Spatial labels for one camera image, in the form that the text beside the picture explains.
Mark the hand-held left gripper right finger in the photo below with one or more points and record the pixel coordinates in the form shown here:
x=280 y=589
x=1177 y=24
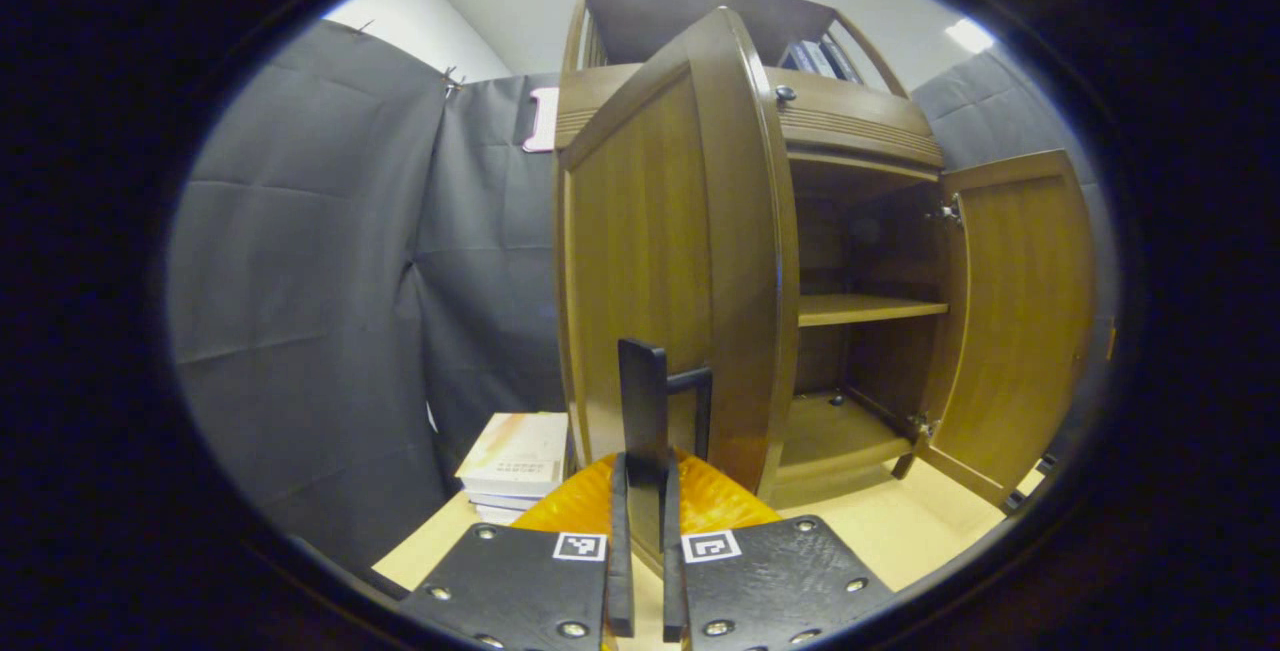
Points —
x=672 y=591

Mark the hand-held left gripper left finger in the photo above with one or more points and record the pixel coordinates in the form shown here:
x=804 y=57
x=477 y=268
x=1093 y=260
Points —
x=620 y=571

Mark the wooden cabinet door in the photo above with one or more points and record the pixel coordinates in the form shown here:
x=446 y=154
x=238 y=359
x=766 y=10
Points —
x=640 y=231
x=1020 y=311

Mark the wooden double-door shoe cabinet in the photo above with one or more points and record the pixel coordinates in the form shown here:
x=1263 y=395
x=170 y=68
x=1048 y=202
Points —
x=870 y=261

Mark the metal door hinge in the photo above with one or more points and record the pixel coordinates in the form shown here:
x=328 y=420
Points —
x=920 y=425
x=948 y=211

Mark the wooden inner cabinet shelf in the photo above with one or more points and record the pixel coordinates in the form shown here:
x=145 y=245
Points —
x=860 y=309

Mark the wooden cabinet drawer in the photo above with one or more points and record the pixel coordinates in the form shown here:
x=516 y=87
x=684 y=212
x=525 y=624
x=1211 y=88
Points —
x=860 y=116

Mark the thin white book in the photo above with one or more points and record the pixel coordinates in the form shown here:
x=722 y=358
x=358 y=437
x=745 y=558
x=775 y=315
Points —
x=505 y=515
x=510 y=502

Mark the black backdrop cloth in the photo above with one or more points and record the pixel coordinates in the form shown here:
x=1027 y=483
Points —
x=300 y=281

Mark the black drawer knob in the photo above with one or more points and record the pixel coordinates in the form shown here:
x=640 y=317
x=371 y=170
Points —
x=785 y=92

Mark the blue-grey book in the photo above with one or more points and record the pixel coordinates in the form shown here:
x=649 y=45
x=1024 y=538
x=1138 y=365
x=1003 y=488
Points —
x=798 y=57

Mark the pale green book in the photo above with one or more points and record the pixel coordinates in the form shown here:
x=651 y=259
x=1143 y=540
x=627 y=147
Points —
x=820 y=57

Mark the dark grey book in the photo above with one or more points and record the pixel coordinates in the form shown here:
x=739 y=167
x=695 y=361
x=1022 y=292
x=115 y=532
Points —
x=843 y=59

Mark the small ceiling light panel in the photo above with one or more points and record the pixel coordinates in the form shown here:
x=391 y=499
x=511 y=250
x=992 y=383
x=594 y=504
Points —
x=968 y=34

